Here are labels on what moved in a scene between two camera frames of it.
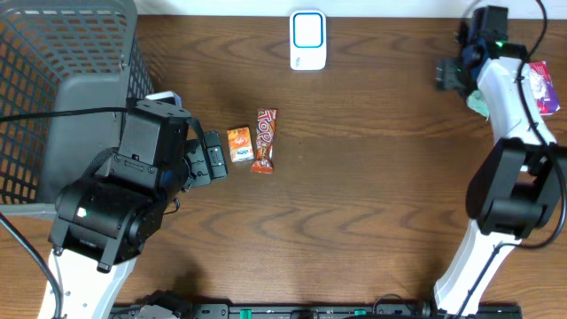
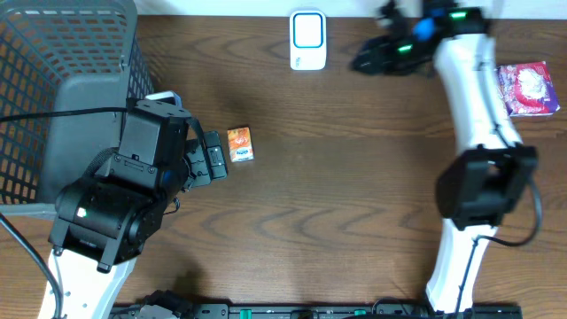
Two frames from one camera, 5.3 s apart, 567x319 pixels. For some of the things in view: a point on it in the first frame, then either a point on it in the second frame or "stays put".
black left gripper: x=213 y=155 stays put
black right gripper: x=446 y=75 to x=376 y=62
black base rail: x=316 y=311 stays put
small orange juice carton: x=241 y=144 stays put
